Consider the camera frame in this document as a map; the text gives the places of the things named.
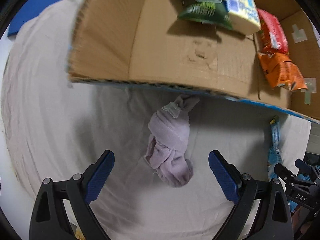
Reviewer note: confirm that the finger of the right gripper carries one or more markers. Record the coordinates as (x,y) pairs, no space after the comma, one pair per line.
(304,167)

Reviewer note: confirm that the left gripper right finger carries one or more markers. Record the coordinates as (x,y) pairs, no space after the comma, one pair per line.
(272,220)

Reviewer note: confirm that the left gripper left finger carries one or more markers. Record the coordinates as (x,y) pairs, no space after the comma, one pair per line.
(49,218)

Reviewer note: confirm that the blue snack packet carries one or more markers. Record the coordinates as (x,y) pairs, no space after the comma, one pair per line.
(274,154)

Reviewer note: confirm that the orange snack bag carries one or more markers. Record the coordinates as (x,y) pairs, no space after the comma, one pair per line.
(280,71)

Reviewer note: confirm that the red snack pack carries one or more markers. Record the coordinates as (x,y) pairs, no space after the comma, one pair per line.
(272,36)

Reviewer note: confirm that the lilac sock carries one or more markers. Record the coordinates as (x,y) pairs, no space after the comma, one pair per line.
(168,141)

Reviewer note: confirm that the yellow blue tissue pack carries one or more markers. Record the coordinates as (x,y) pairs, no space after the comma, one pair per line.
(244,16)

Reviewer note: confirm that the green snack bag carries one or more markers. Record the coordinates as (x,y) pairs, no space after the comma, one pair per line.
(206,12)

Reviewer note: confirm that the brown cardboard box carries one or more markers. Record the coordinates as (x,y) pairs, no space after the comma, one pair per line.
(141,42)

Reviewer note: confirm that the grey table cloth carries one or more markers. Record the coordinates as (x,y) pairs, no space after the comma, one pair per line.
(78,149)

